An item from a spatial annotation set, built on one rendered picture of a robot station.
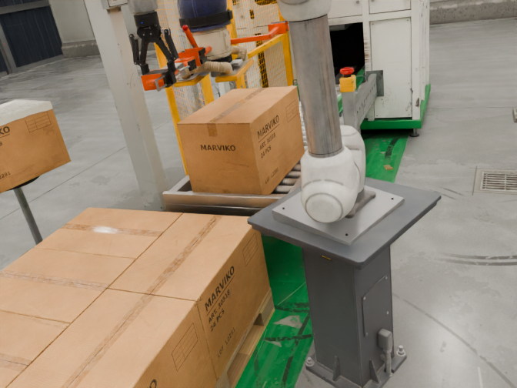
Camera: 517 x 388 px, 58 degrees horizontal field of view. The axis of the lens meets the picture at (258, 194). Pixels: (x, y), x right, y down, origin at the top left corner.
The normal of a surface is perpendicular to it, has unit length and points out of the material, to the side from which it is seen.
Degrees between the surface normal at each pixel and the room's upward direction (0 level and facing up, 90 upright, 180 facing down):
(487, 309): 0
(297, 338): 0
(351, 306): 90
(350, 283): 90
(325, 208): 100
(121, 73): 90
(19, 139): 90
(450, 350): 0
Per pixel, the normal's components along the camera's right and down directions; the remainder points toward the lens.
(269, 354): -0.15, -0.89
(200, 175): -0.41, 0.45
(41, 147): 0.80, 0.14
